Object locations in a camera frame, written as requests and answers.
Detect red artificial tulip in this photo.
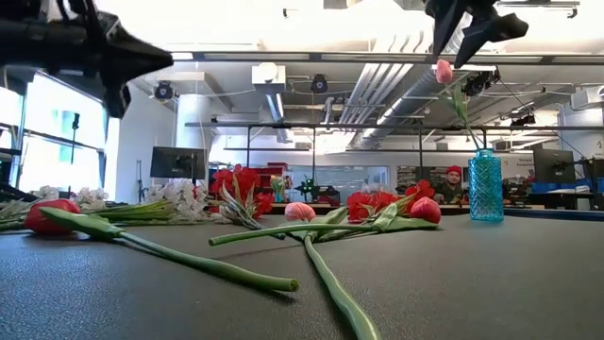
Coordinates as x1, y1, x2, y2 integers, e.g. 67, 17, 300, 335
23, 197, 300, 293
209, 196, 443, 247

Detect red blossom flower bunch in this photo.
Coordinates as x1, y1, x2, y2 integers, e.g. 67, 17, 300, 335
346, 178, 436, 224
209, 163, 288, 241

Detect red storage bins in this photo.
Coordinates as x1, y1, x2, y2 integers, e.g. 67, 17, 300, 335
254, 161, 290, 190

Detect black computer monitor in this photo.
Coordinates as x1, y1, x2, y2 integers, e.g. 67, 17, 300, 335
533, 148, 577, 184
149, 145, 208, 180

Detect silver ventilation duct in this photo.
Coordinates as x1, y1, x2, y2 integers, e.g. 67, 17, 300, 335
353, 65, 454, 150

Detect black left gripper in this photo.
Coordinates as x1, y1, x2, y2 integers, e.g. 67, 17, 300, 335
46, 0, 174, 119

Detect black background rig frame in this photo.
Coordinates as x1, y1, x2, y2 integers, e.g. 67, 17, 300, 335
183, 121, 604, 183

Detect black overhead frame beam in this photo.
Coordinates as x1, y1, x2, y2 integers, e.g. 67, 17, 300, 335
169, 50, 604, 66

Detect black thin stand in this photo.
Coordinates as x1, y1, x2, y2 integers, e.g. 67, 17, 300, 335
69, 111, 81, 166

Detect white blossom flower bunch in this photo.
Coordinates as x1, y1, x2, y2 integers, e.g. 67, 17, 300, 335
0, 185, 110, 232
87, 178, 237, 226

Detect white round column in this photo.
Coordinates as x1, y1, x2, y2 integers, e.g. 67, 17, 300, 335
176, 93, 212, 190

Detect pink artificial tulip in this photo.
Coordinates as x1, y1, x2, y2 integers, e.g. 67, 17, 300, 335
284, 201, 383, 340
435, 59, 483, 152

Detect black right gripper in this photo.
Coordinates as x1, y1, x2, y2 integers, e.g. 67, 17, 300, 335
424, 0, 529, 69

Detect background small flower vase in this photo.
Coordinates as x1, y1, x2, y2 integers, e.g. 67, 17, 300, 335
270, 175, 287, 203

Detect white wall unit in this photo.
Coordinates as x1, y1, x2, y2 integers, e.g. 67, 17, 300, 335
569, 84, 604, 112

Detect blue textured glass vase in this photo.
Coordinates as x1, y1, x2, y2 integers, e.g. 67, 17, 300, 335
467, 148, 505, 223

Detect person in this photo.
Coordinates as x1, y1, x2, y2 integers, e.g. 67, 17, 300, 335
433, 164, 468, 205

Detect white ceiling air unit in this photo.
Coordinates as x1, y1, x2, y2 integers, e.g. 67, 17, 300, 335
251, 62, 287, 95

